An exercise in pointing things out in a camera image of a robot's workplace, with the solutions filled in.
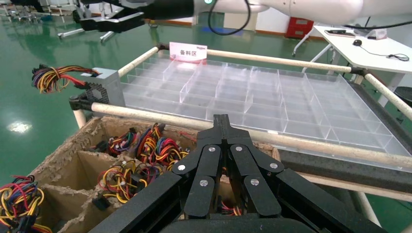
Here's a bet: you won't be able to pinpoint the red cabinet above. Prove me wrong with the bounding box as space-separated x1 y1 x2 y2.
285 17 314 40

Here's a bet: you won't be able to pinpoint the white metal stand frame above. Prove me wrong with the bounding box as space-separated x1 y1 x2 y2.
58 0 120 42

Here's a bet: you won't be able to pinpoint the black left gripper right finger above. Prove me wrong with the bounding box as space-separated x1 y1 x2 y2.
226 114 387 233

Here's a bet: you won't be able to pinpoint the black stool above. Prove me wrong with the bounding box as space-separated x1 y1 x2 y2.
394 86 412 124

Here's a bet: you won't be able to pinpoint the grey power supply coloured wires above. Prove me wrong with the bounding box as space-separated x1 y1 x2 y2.
154 137 190 170
137 123 163 162
92 160 162 211
220 200 242 216
91 128 139 157
0 175 54 233
31 64 127 108

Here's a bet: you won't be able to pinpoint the white office desk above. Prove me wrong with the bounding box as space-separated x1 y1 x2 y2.
291 25 412 108

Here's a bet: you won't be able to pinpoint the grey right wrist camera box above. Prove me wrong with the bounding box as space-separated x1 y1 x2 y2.
117 0 155 10

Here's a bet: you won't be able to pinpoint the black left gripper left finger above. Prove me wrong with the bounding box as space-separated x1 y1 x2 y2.
90 114 227 233

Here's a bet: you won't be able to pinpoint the cardboard box with dividers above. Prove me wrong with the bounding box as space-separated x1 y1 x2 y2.
30 116 281 233

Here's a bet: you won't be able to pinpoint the pink white area sign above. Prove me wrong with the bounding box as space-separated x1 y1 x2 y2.
169 41 208 62

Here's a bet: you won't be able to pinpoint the small pink white box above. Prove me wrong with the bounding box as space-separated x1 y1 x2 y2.
367 28 388 40

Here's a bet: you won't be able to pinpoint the beige rack leg pipe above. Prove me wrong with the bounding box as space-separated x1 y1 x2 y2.
352 191 384 227
73 109 87 129

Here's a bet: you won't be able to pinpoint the black mouse cable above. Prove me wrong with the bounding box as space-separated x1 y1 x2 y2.
360 44 410 62

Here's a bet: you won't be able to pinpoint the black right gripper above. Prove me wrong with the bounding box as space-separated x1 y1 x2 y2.
80 0 195 33

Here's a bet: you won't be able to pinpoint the clear acrylic divider tray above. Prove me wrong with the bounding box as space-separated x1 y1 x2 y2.
120 53 412 173

